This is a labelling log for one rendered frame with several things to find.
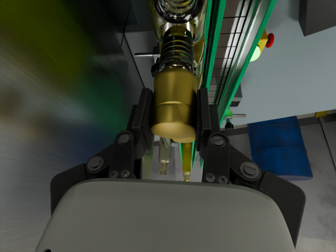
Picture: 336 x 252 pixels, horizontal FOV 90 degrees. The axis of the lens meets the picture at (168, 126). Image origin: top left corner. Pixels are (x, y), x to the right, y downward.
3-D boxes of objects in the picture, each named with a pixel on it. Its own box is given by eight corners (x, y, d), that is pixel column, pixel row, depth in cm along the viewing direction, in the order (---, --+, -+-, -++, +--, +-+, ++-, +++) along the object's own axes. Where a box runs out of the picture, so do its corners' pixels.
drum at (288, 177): (295, 117, 256) (312, 182, 219) (250, 124, 290) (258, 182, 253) (294, 96, 208) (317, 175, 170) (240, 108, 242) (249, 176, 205)
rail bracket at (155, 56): (137, 23, 38) (128, 68, 33) (166, 21, 38) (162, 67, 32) (141, 38, 42) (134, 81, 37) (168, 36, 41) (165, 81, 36)
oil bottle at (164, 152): (161, 120, 85) (157, 173, 75) (172, 121, 86) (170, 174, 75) (160, 124, 90) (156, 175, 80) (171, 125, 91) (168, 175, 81)
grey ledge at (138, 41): (129, 7, 44) (122, 38, 40) (162, 5, 43) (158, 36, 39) (167, 134, 131) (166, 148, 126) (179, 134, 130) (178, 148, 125)
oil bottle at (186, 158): (182, 144, 121) (182, 185, 110) (190, 144, 120) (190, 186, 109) (183, 146, 126) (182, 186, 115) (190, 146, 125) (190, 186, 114)
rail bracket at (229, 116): (223, 93, 62) (226, 127, 57) (244, 93, 61) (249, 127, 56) (221, 99, 66) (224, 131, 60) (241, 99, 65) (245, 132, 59)
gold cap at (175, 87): (150, 67, 12) (143, 121, 11) (198, 66, 12) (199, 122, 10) (157, 94, 16) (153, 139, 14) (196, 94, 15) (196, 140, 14)
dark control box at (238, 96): (221, 81, 75) (223, 97, 72) (240, 81, 74) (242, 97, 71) (218, 92, 82) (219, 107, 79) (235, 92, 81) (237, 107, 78)
